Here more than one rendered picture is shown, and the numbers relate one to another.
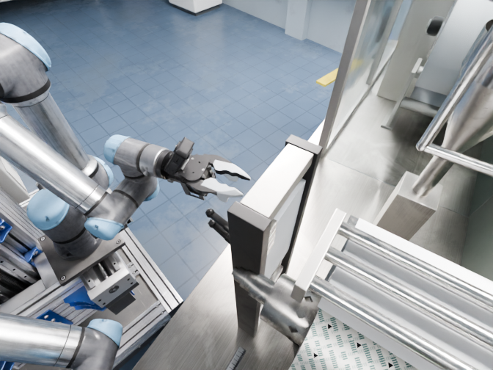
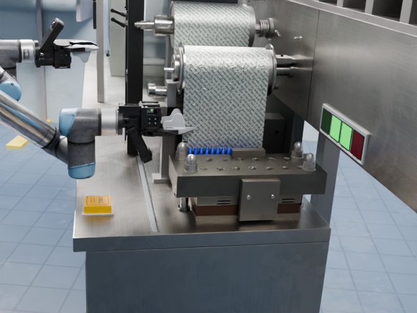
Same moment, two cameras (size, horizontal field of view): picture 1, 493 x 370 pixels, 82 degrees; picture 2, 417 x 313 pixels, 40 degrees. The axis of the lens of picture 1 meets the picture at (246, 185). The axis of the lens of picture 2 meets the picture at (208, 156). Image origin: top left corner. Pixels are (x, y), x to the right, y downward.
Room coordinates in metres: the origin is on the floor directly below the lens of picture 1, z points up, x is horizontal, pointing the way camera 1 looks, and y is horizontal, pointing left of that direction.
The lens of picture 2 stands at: (-1.30, 1.12, 1.56)
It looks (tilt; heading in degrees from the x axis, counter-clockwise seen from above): 20 degrees down; 315
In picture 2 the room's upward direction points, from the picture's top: 3 degrees clockwise
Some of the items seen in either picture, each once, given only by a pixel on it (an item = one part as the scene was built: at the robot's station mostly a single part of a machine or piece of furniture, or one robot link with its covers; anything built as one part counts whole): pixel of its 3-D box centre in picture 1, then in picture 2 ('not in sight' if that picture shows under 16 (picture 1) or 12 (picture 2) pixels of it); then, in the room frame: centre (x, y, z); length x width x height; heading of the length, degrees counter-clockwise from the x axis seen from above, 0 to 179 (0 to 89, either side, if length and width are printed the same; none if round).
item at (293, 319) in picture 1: (292, 308); (163, 25); (0.11, -0.06, 1.34); 0.06 x 0.06 x 0.06; 57
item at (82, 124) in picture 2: not in sight; (80, 123); (-0.02, 0.32, 1.11); 0.11 x 0.08 x 0.09; 57
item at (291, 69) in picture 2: not in sight; (280, 70); (-0.28, -0.18, 1.25); 0.07 x 0.04 x 0.04; 57
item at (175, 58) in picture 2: not in sight; (176, 68); (-0.11, 0.07, 1.25); 0.07 x 0.02 x 0.07; 147
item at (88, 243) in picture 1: (73, 233); not in sight; (0.48, 0.58, 0.87); 0.15 x 0.15 x 0.10
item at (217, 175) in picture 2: not in sight; (246, 174); (-0.36, 0.02, 1.00); 0.40 x 0.16 x 0.06; 57
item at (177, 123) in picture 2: not in sight; (179, 123); (-0.18, 0.11, 1.11); 0.09 x 0.03 x 0.06; 53
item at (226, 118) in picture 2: not in sight; (224, 121); (-0.23, -0.01, 1.11); 0.23 x 0.01 x 0.18; 57
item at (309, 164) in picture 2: not in sight; (309, 161); (-0.48, -0.09, 1.05); 0.04 x 0.04 x 0.04
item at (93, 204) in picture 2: not in sight; (97, 204); (-0.12, 0.34, 0.91); 0.07 x 0.07 x 0.02; 57
